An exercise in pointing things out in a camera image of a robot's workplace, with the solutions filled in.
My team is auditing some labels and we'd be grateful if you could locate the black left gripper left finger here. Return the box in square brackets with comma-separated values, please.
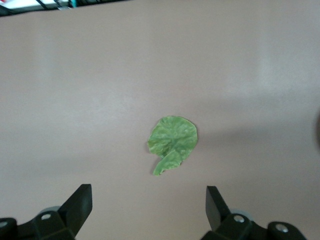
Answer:
[0, 183, 93, 240]

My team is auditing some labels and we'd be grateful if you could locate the green lettuce leaf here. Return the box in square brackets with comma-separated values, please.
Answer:
[146, 115, 200, 177]

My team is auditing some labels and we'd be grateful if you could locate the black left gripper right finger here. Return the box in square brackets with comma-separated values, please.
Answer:
[199, 185, 308, 240]

